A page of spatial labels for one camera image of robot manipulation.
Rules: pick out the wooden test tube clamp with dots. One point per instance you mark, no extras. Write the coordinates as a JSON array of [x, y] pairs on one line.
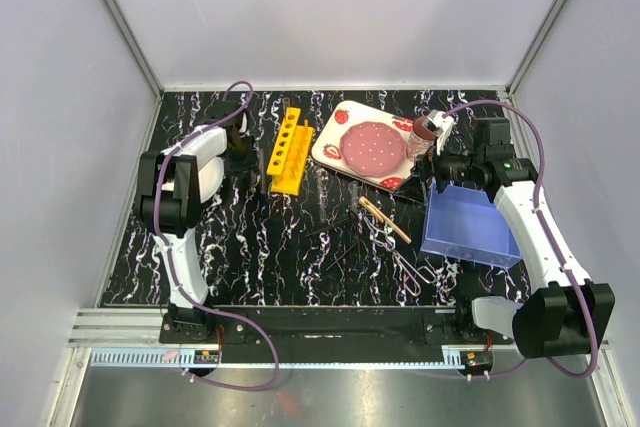
[[379, 215]]

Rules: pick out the pink polka dot plate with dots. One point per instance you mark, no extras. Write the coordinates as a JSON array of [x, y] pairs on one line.
[[372, 149]]

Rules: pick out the strawberry pattern tray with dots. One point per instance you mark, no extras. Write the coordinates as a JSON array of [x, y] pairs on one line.
[[325, 150]]

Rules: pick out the glass test tube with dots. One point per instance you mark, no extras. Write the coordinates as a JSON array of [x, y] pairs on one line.
[[286, 106], [261, 172], [354, 191], [322, 192]]

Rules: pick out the yellow test tube rack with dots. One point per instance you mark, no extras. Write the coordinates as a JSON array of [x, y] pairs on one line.
[[288, 160]]

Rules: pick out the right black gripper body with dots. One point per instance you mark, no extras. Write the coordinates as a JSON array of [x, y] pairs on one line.
[[431, 163]]

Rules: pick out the metal crucible tongs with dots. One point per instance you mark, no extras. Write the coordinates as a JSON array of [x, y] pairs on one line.
[[413, 275]]

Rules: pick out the pink patterned mug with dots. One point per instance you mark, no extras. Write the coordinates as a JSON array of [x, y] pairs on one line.
[[421, 138]]

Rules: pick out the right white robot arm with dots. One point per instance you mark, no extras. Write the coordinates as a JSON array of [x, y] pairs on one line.
[[566, 313]]

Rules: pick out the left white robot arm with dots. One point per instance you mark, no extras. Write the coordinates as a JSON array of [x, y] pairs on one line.
[[174, 188]]

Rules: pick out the blue plastic box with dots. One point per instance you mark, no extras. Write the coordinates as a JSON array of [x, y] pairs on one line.
[[463, 224]]

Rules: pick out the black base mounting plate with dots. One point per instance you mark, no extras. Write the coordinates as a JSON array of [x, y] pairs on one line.
[[335, 335]]

